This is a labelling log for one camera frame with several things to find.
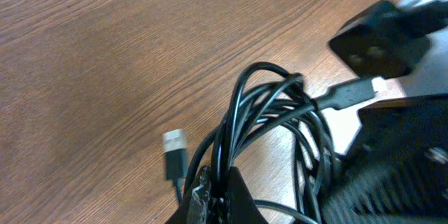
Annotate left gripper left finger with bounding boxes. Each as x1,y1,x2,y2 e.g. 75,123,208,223
165,166,211,224

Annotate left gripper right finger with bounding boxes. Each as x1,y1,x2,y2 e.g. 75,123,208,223
225,167,267,224

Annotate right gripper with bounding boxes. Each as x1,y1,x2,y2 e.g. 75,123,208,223
320,94,447,223

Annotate black USB cable thin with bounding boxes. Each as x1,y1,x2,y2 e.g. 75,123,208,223
162,76,337,224

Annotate black USB cable thick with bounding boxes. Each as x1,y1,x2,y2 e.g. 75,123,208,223
184,62,377,223

